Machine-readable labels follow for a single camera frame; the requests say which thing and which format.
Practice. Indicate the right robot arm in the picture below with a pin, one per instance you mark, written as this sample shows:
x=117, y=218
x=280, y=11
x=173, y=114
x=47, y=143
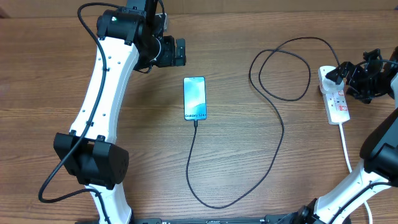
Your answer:
x=377, y=168

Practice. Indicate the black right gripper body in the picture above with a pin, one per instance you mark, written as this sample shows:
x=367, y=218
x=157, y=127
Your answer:
x=364, y=84

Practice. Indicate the white power strip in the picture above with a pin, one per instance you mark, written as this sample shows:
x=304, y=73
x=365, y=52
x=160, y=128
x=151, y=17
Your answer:
x=335, y=103

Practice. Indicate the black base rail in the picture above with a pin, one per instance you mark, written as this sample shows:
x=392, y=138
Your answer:
x=268, y=219

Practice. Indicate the blue-screen smartphone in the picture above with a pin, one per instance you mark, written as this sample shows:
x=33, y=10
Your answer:
x=194, y=98

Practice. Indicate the white charger plug adapter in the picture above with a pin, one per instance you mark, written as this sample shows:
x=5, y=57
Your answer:
x=328, y=86

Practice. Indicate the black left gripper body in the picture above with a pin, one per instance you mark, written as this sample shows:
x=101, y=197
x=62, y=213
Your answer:
x=167, y=57

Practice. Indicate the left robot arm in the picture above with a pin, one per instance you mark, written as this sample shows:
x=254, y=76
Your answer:
x=129, y=39

